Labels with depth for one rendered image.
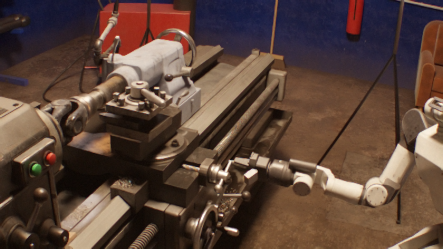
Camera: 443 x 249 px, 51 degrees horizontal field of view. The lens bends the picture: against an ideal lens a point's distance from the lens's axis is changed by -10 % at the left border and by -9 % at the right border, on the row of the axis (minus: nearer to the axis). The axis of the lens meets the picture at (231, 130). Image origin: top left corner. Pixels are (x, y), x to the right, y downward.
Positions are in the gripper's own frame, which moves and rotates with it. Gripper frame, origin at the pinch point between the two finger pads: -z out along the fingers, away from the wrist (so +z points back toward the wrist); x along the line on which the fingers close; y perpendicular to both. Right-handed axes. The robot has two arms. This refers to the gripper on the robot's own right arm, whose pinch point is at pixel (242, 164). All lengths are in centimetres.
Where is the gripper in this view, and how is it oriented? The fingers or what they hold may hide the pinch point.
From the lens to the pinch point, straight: 182.8
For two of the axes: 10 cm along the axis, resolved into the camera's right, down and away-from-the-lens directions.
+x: 0.6, 7.0, 7.1
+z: 9.4, 2.0, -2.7
